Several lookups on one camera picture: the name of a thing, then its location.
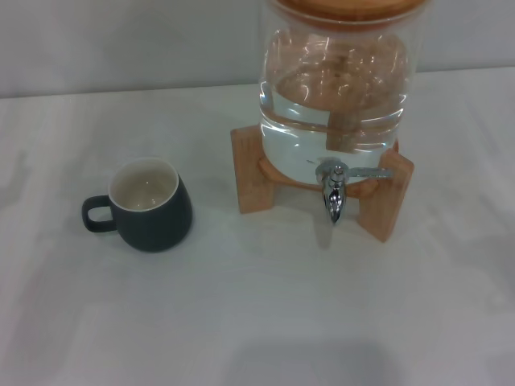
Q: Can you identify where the black ceramic cup white inside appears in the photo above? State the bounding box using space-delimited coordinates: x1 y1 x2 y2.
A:
81 158 193 253

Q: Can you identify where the round wooden jar lid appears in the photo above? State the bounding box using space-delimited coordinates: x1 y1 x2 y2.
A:
275 0 422 33

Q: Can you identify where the chrome faucet with lever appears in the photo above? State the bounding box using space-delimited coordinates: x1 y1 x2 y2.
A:
315 157 393 224

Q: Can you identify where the glass water dispenser jar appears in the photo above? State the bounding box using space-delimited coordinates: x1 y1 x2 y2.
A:
257 0 427 191

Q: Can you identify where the wooden dispenser stand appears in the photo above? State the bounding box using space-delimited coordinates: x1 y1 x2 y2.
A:
230 125 415 244

